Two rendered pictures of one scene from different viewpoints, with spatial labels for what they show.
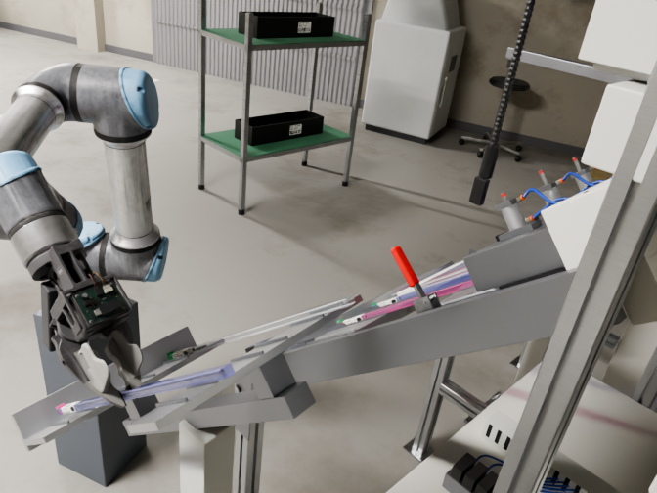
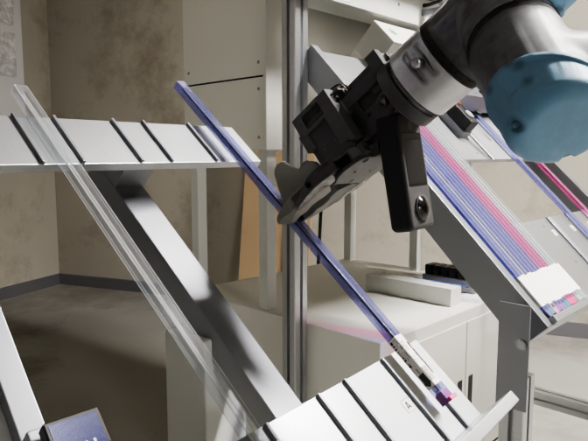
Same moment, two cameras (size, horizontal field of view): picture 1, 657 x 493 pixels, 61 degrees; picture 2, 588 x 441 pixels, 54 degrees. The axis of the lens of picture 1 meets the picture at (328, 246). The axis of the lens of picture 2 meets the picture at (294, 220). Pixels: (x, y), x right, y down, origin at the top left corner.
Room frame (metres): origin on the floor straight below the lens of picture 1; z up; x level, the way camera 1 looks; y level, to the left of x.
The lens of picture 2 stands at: (1.19, 0.26, 0.99)
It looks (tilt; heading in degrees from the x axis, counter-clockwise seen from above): 7 degrees down; 182
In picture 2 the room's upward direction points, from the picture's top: straight up
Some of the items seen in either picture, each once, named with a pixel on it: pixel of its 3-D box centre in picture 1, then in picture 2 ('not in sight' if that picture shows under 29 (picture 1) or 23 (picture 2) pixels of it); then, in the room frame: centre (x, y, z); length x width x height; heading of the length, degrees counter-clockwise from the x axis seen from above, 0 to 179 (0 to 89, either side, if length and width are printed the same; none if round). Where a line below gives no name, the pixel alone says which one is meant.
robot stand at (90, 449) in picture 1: (96, 386); not in sight; (1.17, 0.60, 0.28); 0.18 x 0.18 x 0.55; 70
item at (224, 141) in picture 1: (282, 104); not in sight; (3.41, 0.39, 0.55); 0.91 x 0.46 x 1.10; 137
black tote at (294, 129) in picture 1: (281, 126); not in sight; (3.41, 0.39, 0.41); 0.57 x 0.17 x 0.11; 137
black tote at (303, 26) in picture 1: (287, 24); not in sight; (3.41, 0.39, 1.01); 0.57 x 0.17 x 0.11; 137
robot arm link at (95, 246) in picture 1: (83, 251); not in sight; (1.17, 0.60, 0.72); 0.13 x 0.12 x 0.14; 96
